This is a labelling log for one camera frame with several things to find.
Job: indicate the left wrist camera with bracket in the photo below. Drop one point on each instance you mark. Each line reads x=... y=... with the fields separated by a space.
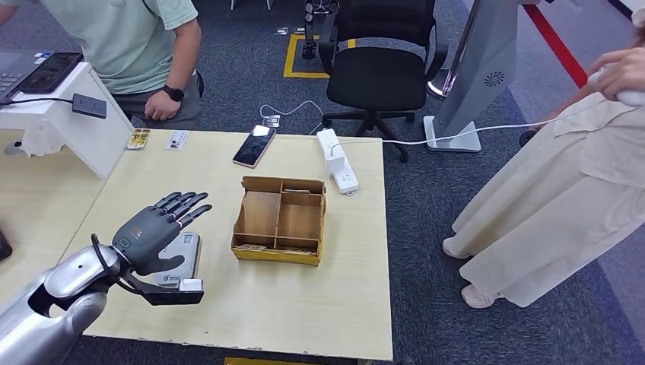
x=171 y=297

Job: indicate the small grey object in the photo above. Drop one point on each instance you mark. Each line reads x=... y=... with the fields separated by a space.
x=14 y=149

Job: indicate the red floor tape line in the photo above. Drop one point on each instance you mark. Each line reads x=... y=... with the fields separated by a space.
x=552 y=35

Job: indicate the grey card reader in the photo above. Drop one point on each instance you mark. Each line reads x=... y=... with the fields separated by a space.
x=187 y=247

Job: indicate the black robot mechanism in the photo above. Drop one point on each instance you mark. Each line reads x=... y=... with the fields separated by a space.
x=310 y=30

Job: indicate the smartphone with pink edge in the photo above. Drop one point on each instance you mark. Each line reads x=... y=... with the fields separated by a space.
x=254 y=146

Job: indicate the yellow floor tape square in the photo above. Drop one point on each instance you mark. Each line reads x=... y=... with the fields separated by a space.
x=262 y=361
x=292 y=74

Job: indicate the white power strip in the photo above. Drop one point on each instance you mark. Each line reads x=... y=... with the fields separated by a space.
x=347 y=182

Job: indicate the black office chair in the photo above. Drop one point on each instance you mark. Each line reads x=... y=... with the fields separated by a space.
x=378 y=75

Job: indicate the patterned room key card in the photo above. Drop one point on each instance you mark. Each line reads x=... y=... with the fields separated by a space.
x=297 y=191
x=250 y=248

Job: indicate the person's hand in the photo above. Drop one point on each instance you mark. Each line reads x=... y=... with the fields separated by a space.
x=622 y=73

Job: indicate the white ID card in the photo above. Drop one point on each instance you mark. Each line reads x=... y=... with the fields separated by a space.
x=177 y=140

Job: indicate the dark laptop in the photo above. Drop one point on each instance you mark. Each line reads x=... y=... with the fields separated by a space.
x=10 y=70

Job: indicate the white desk stand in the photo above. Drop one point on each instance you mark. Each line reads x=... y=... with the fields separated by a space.
x=50 y=113

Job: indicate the person's left forearm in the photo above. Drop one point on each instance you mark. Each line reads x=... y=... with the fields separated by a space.
x=186 y=55

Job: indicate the person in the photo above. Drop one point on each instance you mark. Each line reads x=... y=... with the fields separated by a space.
x=116 y=45
x=554 y=201

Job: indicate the wooden compartment box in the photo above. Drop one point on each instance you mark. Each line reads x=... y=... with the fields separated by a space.
x=262 y=214

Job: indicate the black USB hub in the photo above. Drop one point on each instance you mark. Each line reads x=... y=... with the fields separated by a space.
x=89 y=105

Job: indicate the black phone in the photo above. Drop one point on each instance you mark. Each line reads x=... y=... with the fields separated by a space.
x=50 y=73

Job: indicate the white plug adapter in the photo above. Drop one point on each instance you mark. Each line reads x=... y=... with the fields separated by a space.
x=334 y=158

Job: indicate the grey standing kiosk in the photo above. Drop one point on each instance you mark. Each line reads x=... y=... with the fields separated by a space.
x=478 y=75

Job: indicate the crumpled white tissue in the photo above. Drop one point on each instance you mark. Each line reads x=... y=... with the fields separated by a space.
x=40 y=143

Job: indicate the black wristwatch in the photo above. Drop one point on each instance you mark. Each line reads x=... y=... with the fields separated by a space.
x=174 y=93

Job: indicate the white handheld controller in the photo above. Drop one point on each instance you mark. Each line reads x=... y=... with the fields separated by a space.
x=632 y=98

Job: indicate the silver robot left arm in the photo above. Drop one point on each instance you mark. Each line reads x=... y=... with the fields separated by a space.
x=30 y=327

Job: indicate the person's left hand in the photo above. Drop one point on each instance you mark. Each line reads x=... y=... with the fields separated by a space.
x=162 y=107

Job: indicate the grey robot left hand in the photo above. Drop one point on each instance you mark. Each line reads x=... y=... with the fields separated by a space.
x=146 y=237

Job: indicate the black flat object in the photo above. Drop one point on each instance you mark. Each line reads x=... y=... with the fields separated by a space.
x=4 y=247

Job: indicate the yellow green card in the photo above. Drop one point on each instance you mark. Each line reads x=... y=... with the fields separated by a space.
x=138 y=140

